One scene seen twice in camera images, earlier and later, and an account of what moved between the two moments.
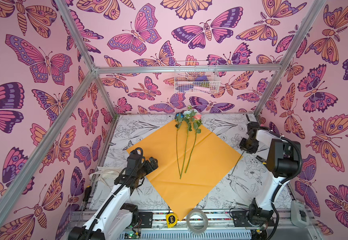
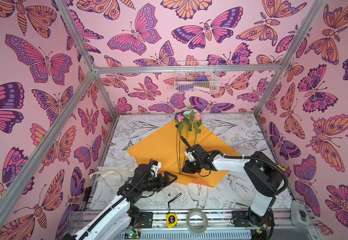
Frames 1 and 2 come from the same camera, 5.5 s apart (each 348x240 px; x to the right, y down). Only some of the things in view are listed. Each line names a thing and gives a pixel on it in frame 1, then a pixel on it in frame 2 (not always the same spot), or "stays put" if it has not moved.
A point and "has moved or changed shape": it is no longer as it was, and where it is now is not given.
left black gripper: [149, 168] -> [165, 182]
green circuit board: [131, 235] stays put
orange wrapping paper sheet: [190, 165] has moved or changed shape
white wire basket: [196, 77] stays put
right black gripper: [247, 144] -> [192, 163]
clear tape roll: [206, 223] stays put
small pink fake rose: [241, 155] has moved or changed shape
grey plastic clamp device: [299, 215] stays put
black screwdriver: [86, 196] stays put
